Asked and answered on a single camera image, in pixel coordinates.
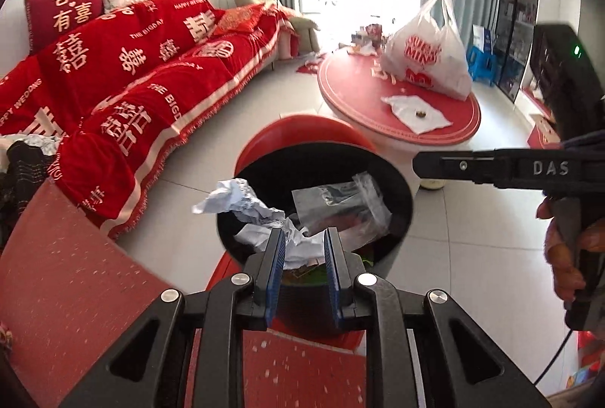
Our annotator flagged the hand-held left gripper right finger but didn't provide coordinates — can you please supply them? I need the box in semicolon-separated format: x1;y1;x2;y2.
324;227;552;408

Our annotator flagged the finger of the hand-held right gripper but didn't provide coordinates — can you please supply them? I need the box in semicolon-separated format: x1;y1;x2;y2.
412;148;497;188

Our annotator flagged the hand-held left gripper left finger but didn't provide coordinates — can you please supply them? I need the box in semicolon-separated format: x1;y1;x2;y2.
59;228;287;408

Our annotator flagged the white paper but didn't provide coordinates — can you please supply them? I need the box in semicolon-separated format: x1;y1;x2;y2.
193;178;327;273

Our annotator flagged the black trash bin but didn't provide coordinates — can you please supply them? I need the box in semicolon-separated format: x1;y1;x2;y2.
216;142;414;339

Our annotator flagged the person's right hand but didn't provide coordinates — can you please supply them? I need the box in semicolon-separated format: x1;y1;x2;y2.
536;195;605;310

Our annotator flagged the white napkin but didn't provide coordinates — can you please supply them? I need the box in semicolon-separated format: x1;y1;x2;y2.
380;93;455;135

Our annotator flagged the clear plastic bag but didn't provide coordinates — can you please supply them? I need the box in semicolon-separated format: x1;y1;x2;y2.
290;172;394;249

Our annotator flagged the blue plastic stool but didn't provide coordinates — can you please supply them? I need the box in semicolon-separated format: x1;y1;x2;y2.
465;46;498;86

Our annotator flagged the dark glass display cabinet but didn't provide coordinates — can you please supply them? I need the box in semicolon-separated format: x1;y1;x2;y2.
492;0;543;100

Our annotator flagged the white plastic shopping bag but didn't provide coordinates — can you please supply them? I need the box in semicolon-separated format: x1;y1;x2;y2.
382;0;474;101

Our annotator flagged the round red coffee table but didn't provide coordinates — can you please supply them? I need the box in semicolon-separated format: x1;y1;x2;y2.
316;46;483;192

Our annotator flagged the red covered sofa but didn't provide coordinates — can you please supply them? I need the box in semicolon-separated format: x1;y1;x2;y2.
0;0;302;242

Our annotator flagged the small red embroidered cushion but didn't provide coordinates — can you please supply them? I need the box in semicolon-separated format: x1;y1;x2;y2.
210;5;264;36

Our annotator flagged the black clothing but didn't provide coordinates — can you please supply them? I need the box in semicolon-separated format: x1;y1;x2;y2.
0;140;61;239

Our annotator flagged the large red printed cushion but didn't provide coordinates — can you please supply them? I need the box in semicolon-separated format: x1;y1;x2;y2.
25;0;105;55

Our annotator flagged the black cable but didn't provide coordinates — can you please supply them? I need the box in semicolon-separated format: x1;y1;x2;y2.
533;327;576;386

